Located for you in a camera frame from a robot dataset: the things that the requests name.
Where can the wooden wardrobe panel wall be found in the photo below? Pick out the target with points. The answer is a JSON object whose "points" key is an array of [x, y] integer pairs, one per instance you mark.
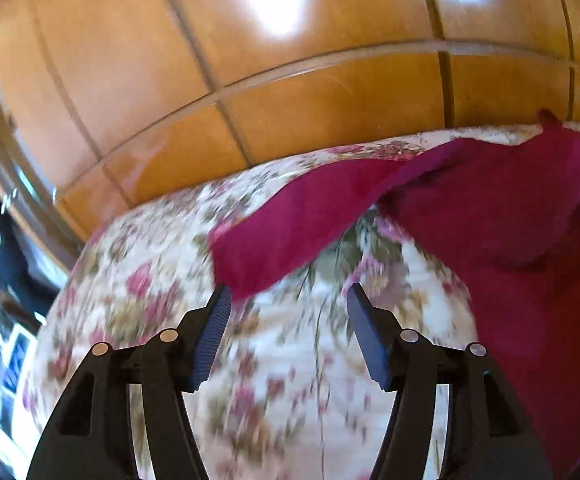
{"points": [[107, 104]]}

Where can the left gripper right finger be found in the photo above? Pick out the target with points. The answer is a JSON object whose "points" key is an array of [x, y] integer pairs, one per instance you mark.
{"points": [[487, 433]]}

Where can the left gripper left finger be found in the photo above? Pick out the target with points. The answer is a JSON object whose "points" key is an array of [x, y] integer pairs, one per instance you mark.
{"points": [[119, 399]]}

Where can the dark red knit garment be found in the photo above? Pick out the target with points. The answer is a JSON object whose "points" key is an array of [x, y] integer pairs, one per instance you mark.
{"points": [[504, 219]]}

